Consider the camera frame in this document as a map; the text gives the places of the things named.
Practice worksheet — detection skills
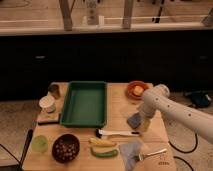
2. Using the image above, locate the black device on floor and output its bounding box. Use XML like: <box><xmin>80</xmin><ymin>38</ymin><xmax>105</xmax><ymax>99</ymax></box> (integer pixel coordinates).
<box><xmin>185</xmin><ymin>91</ymin><xmax>211</xmax><ymax>108</ymax></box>

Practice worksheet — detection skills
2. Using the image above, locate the light green cup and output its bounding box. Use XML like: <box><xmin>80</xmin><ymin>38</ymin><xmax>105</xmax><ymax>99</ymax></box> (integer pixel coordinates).
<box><xmin>31</xmin><ymin>135</ymin><xmax>48</xmax><ymax>153</ymax></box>

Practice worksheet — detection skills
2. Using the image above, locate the blue grey cloth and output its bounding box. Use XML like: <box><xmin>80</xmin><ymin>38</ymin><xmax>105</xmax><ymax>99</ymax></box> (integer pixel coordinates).
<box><xmin>119</xmin><ymin>141</ymin><xmax>142</xmax><ymax>171</ymax></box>

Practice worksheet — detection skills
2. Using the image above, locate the orange bowl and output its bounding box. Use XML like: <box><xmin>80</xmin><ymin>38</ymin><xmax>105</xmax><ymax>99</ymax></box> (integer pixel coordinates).
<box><xmin>126</xmin><ymin>81</ymin><xmax>148</xmax><ymax>100</ymax></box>

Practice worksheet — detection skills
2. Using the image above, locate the metal cup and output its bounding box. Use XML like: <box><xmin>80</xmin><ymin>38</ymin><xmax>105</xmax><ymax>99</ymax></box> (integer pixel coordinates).
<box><xmin>48</xmin><ymin>84</ymin><xmax>60</xmax><ymax>99</ymax></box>

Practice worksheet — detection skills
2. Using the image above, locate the green plastic tray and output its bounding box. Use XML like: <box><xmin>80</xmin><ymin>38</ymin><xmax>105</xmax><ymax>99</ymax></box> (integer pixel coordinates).
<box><xmin>60</xmin><ymin>81</ymin><xmax>107</xmax><ymax>128</ymax></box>

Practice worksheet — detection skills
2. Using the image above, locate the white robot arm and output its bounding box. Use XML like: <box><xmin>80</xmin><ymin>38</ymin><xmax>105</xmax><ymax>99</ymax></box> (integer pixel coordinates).
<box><xmin>139</xmin><ymin>84</ymin><xmax>213</xmax><ymax>144</ymax></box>

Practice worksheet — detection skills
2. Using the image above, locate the green pepper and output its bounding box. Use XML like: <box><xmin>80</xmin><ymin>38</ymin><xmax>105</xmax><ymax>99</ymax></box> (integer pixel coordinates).
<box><xmin>90</xmin><ymin>147</ymin><xmax>119</xmax><ymax>158</ymax></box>

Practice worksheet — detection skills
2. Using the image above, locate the yellow food in bowl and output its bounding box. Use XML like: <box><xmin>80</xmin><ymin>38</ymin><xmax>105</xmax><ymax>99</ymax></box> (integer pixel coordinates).
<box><xmin>133</xmin><ymin>86</ymin><xmax>144</xmax><ymax>96</ymax></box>

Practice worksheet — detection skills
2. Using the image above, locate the dark brown bowl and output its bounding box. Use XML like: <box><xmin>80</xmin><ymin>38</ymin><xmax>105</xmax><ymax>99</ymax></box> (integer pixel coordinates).
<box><xmin>52</xmin><ymin>134</ymin><xmax>80</xmax><ymax>163</ymax></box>

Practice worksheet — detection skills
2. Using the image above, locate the blue sponge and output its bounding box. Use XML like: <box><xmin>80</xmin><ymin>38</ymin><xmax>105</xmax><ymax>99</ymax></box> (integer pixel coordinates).
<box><xmin>127</xmin><ymin>113</ymin><xmax>141</xmax><ymax>129</ymax></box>

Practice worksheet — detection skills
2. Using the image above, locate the white handled black brush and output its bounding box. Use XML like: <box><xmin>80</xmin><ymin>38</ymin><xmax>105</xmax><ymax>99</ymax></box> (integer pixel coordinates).
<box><xmin>95</xmin><ymin>129</ymin><xmax>140</xmax><ymax>137</ymax></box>

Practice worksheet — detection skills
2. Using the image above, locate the wooden block with black edge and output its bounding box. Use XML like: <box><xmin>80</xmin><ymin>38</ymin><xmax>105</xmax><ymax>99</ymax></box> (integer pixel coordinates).
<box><xmin>37</xmin><ymin>111</ymin><xmax>61</xmax><ymax>125</ymax></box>

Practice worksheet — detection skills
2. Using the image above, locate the black cable on floor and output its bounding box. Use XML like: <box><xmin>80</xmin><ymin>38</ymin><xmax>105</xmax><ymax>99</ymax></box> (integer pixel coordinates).
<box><xmin>168</xmin><ymin>133</ymin><xmax>200</xmax><ymax>171</ymax></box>

